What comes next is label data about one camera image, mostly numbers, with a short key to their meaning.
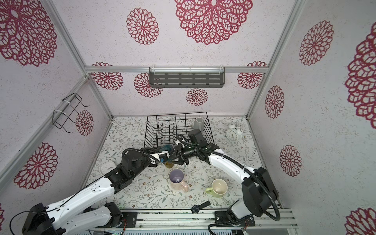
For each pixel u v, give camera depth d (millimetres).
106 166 901
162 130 1086
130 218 748
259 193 424
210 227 647
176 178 861
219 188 832
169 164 876
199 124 1019
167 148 775
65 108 763
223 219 749
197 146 626
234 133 983
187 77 971
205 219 760
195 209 766
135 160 556
